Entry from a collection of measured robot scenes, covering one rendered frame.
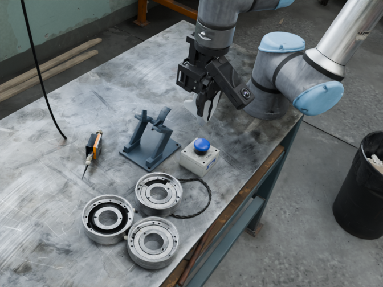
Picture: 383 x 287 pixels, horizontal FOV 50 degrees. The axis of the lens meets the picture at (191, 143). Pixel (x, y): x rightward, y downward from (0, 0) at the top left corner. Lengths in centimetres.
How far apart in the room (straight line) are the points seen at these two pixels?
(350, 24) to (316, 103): 20
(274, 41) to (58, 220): 69
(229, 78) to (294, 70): 29
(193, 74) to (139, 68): 51
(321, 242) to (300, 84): 112
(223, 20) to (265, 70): 40
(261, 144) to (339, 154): 140
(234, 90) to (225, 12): 15
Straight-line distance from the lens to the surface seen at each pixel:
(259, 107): 120
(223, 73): 82
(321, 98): 105
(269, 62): 113
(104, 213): 90
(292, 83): 107
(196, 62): 86
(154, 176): 95
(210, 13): 77
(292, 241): 198
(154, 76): 130
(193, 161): 98
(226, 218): 126
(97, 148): 100
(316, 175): 230
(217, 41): 79
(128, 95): 122
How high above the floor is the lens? 154
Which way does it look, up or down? 43 degrees down
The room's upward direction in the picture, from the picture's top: 10 degrees clockwise
